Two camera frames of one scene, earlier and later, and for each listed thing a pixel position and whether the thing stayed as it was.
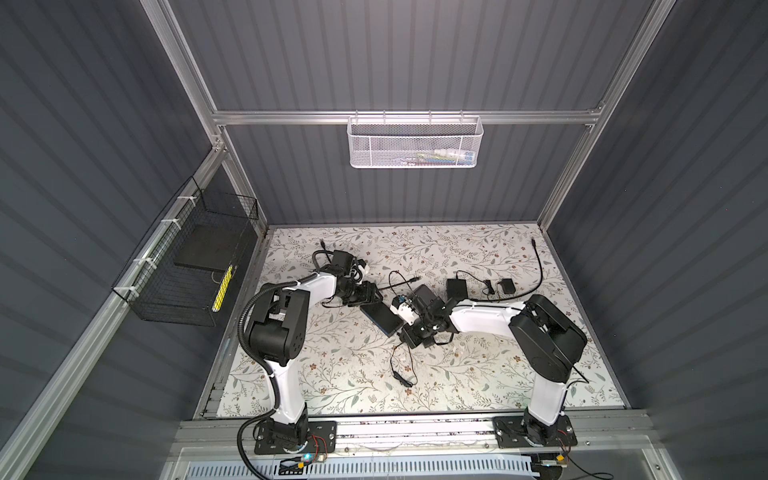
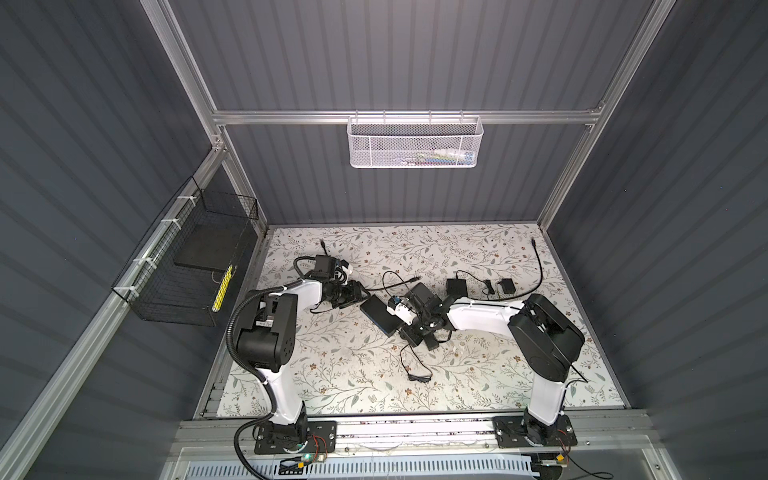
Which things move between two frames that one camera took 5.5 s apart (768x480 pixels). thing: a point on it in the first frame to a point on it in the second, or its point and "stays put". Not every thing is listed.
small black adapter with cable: x=397 y=375 to x=416 y=377
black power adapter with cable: x=507 y=284 stays put
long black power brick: x=383 y=317 stays put
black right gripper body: x=419 y=330 stays put
